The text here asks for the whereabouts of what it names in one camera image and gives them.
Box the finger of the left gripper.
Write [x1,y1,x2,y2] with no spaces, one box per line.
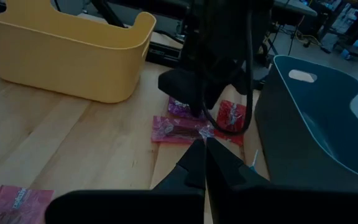
[190,101,201,118]
[199,102,213,118]

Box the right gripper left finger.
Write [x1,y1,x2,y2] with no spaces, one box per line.
[152,139,206,190]

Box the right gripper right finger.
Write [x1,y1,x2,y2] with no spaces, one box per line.
[206,138,279,224]

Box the purple Skittles candy packet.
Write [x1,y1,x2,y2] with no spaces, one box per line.
[167,96,206,121]

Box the pink candy packet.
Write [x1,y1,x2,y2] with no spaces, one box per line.
[0,184,55,224]
[150,115,214,144]

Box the red candy packet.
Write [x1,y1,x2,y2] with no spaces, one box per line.
[213,99,248,147]

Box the blue lollipop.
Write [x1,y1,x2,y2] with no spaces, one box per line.
[247,148,260,174]

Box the teal plastic bin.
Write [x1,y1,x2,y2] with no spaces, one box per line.
[254,55,358,194]

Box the yellow plastic bin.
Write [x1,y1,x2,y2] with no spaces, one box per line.
[0,0,157,105]

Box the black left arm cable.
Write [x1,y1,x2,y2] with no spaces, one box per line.
[201,9,255,135]

